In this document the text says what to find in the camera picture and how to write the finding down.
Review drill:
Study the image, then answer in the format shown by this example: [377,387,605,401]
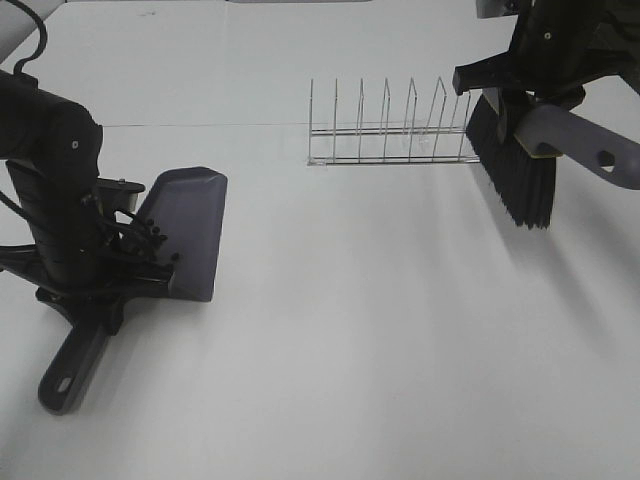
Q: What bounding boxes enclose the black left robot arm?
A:
[1,72,172,335]

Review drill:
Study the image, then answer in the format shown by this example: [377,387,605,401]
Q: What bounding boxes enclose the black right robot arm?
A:
[452,1,639,98]

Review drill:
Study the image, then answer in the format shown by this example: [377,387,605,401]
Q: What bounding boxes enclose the grey plastic dustpan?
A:
[37,167,228,415]

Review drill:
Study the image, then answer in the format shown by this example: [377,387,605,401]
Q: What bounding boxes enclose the metal wire dish rack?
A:
[306,76,479,167]

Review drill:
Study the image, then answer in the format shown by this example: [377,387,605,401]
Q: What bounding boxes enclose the grey hand brush black bristles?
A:
[465,89,639,229]

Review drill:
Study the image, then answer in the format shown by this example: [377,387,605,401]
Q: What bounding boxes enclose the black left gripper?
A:
[1,215,175,335]

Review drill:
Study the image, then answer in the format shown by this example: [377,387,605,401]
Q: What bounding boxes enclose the pile of coffee beans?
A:
[144,218,181,263]

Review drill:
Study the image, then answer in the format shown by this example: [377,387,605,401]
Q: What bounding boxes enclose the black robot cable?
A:
[9,0,51,76]

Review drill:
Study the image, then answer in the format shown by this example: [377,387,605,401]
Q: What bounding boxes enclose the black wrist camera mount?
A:
[97,178,145,213]

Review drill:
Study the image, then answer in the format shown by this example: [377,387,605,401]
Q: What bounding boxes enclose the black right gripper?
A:
[452,1,625,108]

